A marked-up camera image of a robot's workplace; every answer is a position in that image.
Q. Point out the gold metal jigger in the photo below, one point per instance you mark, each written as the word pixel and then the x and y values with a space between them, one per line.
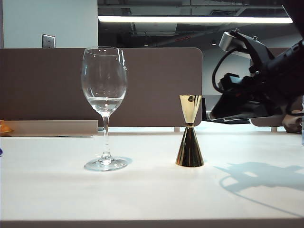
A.
pixel 190 152

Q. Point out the grey background screen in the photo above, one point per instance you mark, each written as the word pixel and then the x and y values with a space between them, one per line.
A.
pixel 209 102

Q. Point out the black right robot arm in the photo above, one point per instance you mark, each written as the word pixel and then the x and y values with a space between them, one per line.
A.
pixel 292 66

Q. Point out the orange object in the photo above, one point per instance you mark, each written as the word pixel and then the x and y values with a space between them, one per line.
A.
pixel 4 129

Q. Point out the long ceiling light strip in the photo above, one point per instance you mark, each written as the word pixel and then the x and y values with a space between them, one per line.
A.
pixel 190 19

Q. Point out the round ceiling spotlight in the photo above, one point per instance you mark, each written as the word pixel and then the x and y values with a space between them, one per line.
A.
pixel 213 44

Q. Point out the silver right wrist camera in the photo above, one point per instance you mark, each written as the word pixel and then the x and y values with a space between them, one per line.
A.
pixel 228 41

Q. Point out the brown crumpled bag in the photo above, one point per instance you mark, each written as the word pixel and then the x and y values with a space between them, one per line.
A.
pixel 291 124

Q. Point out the metal wall switch plate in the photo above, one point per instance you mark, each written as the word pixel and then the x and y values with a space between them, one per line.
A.
pixel 48 41

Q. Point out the purple object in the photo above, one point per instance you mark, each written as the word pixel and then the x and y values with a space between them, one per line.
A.
pixel 1 152

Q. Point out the white partition foot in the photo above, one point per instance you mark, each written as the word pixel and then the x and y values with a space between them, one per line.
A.
pixel 274 129
pixel 177 129

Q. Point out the clear wine glass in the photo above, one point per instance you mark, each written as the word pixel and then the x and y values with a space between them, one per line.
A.
pixel 104 105

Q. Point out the wide brown desk partition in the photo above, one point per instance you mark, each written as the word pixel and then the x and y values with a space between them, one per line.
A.
pixel 154 90

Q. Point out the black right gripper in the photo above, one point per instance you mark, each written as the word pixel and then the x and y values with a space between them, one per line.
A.
pixel 256 90

